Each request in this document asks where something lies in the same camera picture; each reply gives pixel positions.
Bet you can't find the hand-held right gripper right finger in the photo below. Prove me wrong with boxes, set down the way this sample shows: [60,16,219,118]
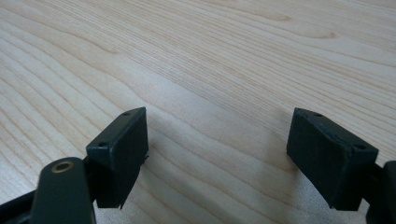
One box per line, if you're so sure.
[286,106,380,212]

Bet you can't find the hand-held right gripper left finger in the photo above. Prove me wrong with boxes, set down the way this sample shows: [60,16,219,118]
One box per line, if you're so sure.
[86,106,150,210]

